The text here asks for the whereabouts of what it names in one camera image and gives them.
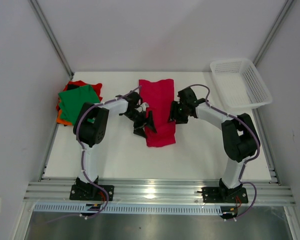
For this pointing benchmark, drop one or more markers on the green folded t shirt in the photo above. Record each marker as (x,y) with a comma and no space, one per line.
(72,115)

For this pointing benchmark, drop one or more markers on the white slotted cable duct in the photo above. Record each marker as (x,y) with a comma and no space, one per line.
(113,208)

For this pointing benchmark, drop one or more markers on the right aluminium corner post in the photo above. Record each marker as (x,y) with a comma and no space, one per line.
(274,30)

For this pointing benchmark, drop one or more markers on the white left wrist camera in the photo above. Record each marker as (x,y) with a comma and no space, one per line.
(143,107)

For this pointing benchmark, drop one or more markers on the crimson t shirt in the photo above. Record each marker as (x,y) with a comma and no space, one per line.
(159,95)

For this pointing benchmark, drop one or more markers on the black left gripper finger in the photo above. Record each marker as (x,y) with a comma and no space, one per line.
(149,121)
(140,132)

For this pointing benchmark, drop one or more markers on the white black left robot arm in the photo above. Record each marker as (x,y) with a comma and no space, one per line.
(91,125)

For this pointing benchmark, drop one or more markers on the aluminium front rail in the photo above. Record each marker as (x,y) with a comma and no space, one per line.
(156,191)

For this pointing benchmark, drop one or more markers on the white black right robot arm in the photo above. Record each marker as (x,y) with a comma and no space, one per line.
(240,141)

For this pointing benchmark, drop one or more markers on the white plastic basket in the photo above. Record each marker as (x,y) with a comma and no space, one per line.
(239,84)

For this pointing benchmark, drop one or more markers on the red folded t shirt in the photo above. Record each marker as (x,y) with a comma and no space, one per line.
(76,93)

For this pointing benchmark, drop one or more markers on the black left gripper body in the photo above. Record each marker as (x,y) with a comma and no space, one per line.
(139,119)

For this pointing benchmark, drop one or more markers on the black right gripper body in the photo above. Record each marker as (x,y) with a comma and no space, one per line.
(176,113)

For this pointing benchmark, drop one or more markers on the left aluminium corner post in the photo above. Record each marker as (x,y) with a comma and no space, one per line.
(43,21)

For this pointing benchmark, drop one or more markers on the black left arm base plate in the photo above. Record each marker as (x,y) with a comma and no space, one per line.
(87,193)

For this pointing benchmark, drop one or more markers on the aluminium corner post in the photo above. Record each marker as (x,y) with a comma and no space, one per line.
(274,30)
(43,21)

